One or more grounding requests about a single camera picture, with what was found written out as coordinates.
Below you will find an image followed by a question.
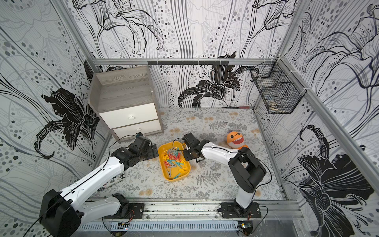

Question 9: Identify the white slotted cable duct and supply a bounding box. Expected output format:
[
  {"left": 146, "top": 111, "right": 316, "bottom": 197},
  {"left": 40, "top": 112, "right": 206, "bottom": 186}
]
[{"left": 79, "top": 220, "right": 238, "bottom": 232}]

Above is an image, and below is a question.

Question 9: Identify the grey wooden drawer cabinet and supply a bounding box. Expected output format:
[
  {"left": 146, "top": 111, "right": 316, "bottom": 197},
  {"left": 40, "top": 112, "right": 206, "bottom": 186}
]
[{"left": 88, "top": 66, "right": 163, "bottom": 141}]

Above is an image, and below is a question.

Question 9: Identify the black wire wall basket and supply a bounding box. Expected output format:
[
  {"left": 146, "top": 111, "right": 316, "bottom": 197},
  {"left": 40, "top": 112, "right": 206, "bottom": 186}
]
[{"left": 250, "top": 59, "right": 303, "bottom": 114}]

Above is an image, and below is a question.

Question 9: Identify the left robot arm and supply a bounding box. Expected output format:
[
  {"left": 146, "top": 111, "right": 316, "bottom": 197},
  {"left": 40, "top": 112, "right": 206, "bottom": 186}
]
[{"left": 38, "top": 132, "right": 159, "bottom": 237}]

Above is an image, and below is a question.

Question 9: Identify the yellow plastic storage tray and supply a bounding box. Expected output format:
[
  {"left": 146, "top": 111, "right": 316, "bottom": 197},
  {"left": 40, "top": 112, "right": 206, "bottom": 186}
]
[{"left": 158, "top": 141, "right": 191, "bottom": 182}]

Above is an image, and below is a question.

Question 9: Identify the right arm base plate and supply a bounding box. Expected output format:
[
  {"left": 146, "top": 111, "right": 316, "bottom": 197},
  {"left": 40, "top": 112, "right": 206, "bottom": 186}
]
[{"left": 217, "top": 202, "right": 262, "bottom": 219}]

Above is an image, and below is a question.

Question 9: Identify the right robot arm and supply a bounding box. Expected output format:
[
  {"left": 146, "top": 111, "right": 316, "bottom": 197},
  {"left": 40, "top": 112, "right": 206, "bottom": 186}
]
[{"left": 182, "top": 133, "right": 267, "bottom": 211}]

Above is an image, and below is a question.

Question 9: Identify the black red marker pen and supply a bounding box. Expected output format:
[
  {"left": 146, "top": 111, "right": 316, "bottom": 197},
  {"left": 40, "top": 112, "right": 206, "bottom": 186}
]
[{"left": 221, "top": 106, "right": 250, "bottom": 109}]

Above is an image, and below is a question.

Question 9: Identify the newspaper print pouch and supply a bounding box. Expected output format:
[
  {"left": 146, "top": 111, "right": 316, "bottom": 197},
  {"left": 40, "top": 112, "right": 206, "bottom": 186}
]
[{"left": 97, "top": 172, "right": 125, "bottom": 192}]

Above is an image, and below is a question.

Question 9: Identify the orange shark plush toy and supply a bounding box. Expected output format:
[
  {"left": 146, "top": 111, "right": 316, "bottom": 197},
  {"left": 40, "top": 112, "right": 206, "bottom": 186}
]
[{"left": 227, "top": 131, "right": 249, "bottom": 150}]

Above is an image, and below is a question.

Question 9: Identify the teal clothespin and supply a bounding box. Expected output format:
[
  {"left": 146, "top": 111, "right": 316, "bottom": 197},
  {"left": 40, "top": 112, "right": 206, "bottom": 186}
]
[{"left": 167, "top": 160, "right": 184, "bottom": 168}]

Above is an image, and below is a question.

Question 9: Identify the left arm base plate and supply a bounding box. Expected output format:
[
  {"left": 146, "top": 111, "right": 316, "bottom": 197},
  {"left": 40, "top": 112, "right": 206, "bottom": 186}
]
[{"left": 117, "top": 203, "right": 145, "bottom": 220}]

